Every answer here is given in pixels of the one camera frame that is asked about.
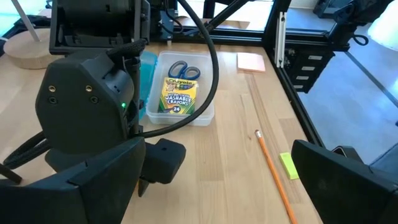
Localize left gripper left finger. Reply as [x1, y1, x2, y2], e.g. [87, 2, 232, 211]
[0, 136, 147, 224]

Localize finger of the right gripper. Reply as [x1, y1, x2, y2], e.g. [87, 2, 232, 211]
[138, 138, 187, 198]
[0, 162, 24, 185]

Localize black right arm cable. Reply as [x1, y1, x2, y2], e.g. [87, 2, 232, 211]
[136, 0, 220, 139]

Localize yellow pencil with eraser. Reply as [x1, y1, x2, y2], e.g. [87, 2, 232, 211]
[254, 129, 299, 224]

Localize Crayola crayon box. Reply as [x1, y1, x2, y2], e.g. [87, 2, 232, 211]
[157, 77, 199, 116]

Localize black aluminium rig frame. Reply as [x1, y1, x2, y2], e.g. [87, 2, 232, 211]
[149, 0, 328, 147]

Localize black box with white labels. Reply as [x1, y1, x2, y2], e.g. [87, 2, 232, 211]
[284, 46, 336, 95]

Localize green sticky note pad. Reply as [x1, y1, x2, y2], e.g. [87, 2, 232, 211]
[278, 151, 300, 181]

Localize white shade table lamp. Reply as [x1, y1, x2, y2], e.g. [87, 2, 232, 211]
[2, 0, 65, 70]

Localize pink sticky note pad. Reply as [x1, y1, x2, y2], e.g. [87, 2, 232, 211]
[236, 52, 267, 74]

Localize blue-handled scissors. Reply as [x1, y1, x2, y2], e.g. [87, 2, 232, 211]
[167, 60, 201, 82]

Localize clear plastic pencil case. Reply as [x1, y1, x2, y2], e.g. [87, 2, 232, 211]
[145, 50, 216, 127]

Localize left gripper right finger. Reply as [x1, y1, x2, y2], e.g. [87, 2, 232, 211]
[290, 139, 398, 224]

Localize blue lidded crayon box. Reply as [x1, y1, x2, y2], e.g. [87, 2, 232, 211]
[137, 50, 159, 121]

